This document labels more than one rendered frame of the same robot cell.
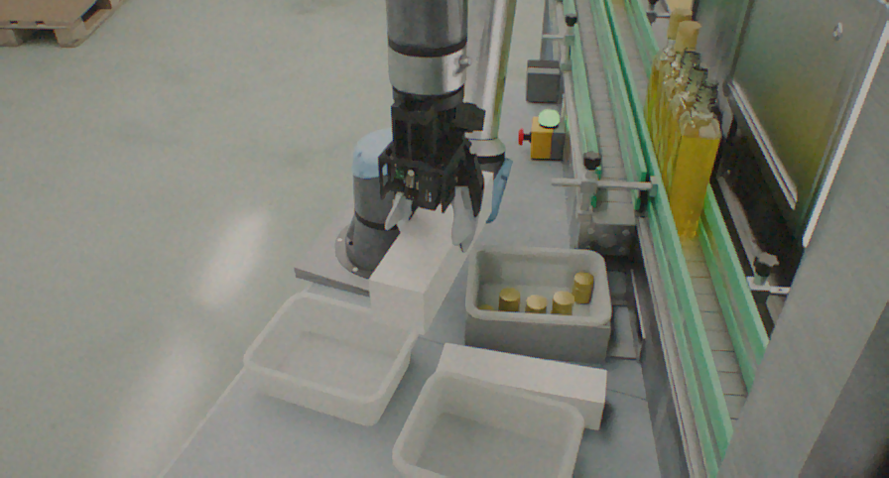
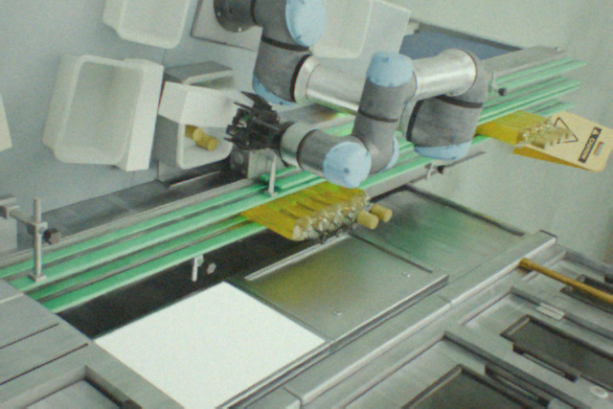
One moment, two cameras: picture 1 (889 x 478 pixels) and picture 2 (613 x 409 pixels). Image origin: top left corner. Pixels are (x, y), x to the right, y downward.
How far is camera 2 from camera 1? 94 cm
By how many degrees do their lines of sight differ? 27
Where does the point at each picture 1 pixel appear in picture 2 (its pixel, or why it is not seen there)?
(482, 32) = not seen: hidden behind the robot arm
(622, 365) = (152, 169)
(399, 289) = (182, 108)
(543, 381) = (139, 133)
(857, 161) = (148, 387)
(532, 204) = not seen: hidden behind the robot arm
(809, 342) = (119, 374)
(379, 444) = (90, 29)
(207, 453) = not seen: outside the picture
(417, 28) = (307, 155)
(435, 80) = (285, 154)
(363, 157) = (300, 7)
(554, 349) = (162, 129)
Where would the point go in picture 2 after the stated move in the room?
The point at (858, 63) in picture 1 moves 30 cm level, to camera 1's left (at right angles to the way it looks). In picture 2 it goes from (309, 324) to (318, 205)
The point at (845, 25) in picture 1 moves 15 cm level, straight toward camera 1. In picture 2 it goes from (337, 317) to (301, 314)
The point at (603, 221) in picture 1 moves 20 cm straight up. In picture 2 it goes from (251, 158) to (311, 186)
